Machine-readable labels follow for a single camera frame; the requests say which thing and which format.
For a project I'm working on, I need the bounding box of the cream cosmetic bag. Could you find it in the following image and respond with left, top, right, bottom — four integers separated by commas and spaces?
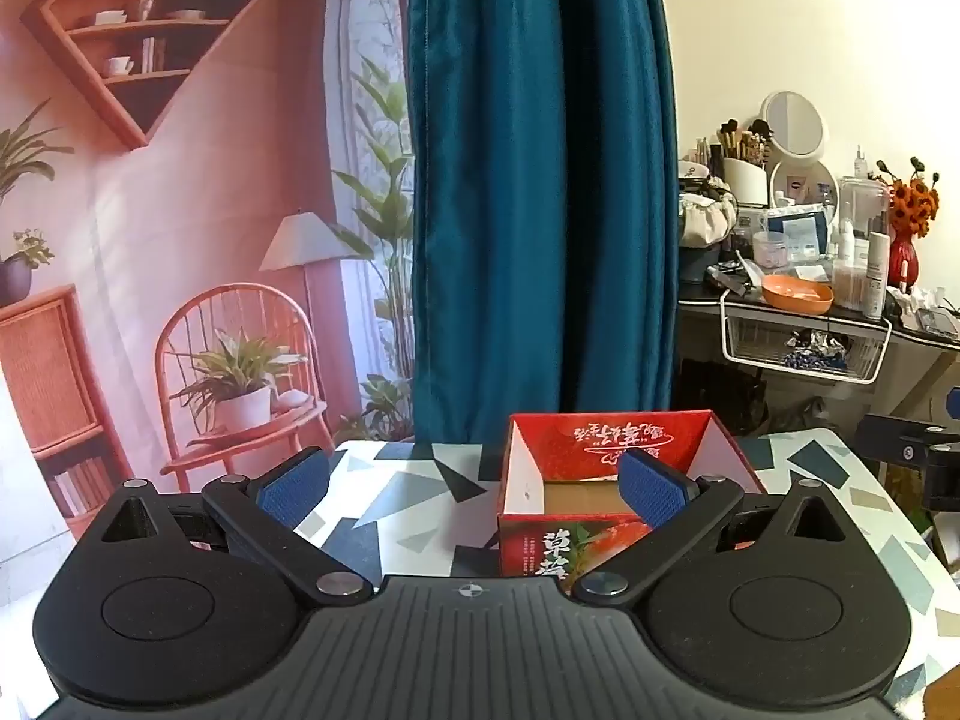
679, 191, 740, 248

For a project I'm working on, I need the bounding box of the white round mirror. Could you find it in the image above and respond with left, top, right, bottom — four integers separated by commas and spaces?
759, 90, 830, 158

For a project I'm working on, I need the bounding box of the orange bowl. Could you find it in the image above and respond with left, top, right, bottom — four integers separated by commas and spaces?
761, 274, 835, 314

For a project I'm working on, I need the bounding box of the cotton swab box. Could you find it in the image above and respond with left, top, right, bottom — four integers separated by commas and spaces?
832, 262, 868, 310

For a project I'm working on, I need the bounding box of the clear plastic organizer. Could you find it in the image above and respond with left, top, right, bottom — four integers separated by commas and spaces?
836, 176, 893, 241

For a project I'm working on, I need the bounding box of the red vase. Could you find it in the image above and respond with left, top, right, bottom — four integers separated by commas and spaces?
889, 234, 920, 290

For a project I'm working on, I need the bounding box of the blue curtain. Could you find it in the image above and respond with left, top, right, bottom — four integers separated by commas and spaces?
405, 0, 680, 445

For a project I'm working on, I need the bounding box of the white brush holder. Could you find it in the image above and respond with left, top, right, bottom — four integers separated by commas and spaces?
721, 157, 767, 208

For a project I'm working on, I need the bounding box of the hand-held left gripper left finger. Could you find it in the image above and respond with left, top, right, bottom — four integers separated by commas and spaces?
79, 447, 372, 605

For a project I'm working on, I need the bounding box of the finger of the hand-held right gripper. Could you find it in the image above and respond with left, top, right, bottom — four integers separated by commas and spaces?
855, 414, 935, 467

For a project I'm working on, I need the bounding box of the white cosmetic bottle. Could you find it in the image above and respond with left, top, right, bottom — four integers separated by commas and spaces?
862, 232, 892, 317

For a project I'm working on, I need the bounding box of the blue and white box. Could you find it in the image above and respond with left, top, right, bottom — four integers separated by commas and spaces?
765, 206, 827, 257

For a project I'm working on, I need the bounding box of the pink room wall poster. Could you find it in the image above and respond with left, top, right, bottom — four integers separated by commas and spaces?
0, 0, 417, 563

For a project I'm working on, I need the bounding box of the black dressing table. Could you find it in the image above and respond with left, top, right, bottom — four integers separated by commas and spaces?
675, 270, 960, 436

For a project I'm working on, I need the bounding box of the white wire basket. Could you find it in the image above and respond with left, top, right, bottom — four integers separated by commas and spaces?
720, 291, 895, 385

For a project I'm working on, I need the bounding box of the geometric patterned tablecloth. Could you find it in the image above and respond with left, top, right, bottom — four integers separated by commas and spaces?
300, 427, 960, 720

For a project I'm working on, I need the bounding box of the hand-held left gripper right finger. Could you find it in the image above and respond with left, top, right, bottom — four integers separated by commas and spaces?
571, 450, 852, 605

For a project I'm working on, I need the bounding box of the red cardboard box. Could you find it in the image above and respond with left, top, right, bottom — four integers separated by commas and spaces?
496, 410, 767, 601

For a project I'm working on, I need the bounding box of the pile of foil packets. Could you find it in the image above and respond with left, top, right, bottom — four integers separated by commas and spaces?
784, 330, 850, 373

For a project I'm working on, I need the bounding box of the white ring-framed mirror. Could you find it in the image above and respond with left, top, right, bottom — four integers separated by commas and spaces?
766, 157, 839, 226

